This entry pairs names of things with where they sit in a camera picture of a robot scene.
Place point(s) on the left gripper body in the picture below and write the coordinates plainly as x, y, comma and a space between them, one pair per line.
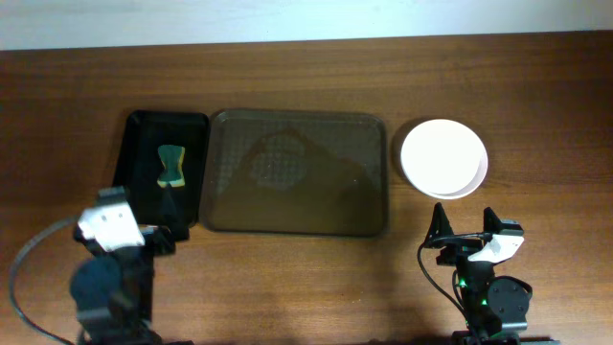
156, 238

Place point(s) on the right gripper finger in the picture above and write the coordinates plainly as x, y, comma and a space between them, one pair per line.
440, 225
491, 220

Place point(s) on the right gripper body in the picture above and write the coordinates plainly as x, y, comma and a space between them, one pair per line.
461, 249

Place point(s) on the green and yellow sponge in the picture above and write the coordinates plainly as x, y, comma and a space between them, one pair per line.
171, 157

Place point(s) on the white plate with brown smear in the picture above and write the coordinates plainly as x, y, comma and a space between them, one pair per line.
444, 159

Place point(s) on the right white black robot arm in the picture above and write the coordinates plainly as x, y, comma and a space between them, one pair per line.
327, 265

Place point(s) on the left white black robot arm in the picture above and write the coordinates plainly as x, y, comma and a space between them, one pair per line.
113, 290

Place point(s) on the small black tray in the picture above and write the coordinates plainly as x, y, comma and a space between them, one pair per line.
139, 165

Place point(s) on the large brown serving tray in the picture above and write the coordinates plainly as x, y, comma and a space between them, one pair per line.
305, 173

